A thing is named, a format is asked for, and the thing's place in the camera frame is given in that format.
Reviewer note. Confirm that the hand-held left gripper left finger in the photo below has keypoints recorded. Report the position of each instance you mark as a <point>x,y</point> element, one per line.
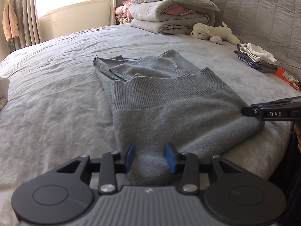
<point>130,154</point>

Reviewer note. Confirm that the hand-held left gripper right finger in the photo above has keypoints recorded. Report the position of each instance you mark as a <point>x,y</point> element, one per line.
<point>169,155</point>

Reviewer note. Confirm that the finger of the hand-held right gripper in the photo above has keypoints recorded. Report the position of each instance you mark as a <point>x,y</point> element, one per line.
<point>258,104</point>
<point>250,111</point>

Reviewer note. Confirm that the grey knit sweater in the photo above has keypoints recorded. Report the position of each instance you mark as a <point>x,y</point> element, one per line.
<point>176,103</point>

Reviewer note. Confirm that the orange box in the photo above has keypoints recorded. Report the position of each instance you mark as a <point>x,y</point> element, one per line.
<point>285,76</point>

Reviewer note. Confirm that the small grey folded cloth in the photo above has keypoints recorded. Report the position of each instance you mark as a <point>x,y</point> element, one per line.
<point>265,67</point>

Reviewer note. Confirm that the purple striped folded cloth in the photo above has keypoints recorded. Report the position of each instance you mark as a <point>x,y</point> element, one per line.
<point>244,60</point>

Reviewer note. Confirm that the small white folded cloth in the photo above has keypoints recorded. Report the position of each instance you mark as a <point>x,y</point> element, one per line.
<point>258,53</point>

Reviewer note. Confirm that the person's dark clothing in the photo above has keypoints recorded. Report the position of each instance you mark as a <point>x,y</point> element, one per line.
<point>294,181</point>

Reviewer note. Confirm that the white plush toy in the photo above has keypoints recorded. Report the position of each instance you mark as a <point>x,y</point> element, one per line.
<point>211,30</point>

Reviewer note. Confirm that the grey quilted headboard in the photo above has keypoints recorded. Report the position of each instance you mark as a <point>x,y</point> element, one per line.
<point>258,9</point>

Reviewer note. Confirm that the striped brown cloth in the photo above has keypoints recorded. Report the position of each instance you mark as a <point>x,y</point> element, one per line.
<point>123,20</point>

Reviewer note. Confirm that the folded grey quilt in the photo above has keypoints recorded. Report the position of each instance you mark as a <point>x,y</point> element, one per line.
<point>152,11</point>

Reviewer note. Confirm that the white folded garment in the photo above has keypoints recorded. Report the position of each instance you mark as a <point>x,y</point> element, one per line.
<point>4,89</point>

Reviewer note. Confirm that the pink cloth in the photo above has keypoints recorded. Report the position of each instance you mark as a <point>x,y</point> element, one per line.
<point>122,8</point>

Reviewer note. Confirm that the peach hanging towel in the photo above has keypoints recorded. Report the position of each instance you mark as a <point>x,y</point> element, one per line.
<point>10,21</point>

